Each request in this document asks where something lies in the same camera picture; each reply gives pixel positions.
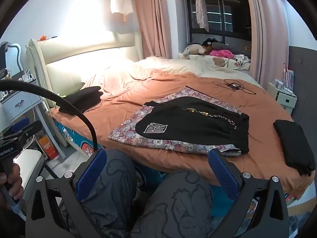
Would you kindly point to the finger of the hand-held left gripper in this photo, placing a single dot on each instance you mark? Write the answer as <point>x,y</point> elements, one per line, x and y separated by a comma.
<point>31,130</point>
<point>21,125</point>

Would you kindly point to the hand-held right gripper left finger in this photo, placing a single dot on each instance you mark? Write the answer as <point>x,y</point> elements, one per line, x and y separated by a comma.
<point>90,173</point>

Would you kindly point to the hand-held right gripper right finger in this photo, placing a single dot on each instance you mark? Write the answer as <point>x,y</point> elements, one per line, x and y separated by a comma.
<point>223,176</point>

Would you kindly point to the black pants with white print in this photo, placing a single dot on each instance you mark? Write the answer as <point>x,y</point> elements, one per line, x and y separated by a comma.
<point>188,121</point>

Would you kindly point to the bear patterned pants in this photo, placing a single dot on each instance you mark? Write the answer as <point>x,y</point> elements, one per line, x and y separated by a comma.
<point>128,131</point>

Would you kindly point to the black folded pants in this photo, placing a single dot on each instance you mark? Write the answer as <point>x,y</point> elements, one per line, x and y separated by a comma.
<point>81,98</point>
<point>292,143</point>

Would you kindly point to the person's left hand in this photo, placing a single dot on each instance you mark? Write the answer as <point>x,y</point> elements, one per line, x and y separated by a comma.
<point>12,186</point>

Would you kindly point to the person's left leg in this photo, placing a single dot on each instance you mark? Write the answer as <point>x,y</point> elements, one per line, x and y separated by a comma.
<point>111,178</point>

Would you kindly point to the white stool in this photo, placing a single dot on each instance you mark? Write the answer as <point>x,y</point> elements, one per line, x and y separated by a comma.
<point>27,161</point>

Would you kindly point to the orange box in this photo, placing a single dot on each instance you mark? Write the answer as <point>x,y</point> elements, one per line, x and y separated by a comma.
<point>47,148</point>

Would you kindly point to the silver framed mirror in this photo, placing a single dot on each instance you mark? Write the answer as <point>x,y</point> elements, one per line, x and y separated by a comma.
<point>13,57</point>

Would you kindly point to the cream padded headboard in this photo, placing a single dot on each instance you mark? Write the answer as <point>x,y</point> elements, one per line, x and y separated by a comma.
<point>74,54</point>

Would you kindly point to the small orange toy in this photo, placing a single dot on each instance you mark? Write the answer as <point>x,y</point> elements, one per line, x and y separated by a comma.
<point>42,38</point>

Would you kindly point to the white nightstand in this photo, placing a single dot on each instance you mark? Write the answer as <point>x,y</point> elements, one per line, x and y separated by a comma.
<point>284,99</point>

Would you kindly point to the orange blanket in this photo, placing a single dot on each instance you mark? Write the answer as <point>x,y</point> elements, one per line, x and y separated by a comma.
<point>148,89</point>

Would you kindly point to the bear print blanket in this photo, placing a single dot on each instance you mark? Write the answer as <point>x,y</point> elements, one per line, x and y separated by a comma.
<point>232,63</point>

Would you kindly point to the pink striped rack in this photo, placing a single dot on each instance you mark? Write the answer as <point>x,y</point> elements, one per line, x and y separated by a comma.
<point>288,79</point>

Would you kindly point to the pink plush toy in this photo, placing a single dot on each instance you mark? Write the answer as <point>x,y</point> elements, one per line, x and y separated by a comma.
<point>221,53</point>

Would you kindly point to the cream duvet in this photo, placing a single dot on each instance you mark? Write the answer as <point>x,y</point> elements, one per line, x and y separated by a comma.
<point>168,65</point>

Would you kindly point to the beige plush toy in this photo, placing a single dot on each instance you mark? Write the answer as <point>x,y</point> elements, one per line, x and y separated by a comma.
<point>194,49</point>

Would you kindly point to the small brown plush toy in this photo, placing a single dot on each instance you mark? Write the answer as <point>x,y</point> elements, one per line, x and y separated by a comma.
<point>247,48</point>

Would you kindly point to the grey plush toy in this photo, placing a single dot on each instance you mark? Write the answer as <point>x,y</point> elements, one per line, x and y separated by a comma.
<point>220,45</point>

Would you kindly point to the black plush toy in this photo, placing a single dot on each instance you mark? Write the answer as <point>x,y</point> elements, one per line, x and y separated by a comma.
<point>209,42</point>

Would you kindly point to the pink curtain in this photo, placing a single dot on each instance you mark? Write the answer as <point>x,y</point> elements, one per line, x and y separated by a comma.
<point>262,29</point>
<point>153,17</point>

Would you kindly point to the dark window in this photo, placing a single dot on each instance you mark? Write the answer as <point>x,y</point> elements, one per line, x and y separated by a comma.
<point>230,12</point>

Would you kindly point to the floral hanging garment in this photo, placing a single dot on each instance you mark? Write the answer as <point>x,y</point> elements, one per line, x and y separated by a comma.
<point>201,10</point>

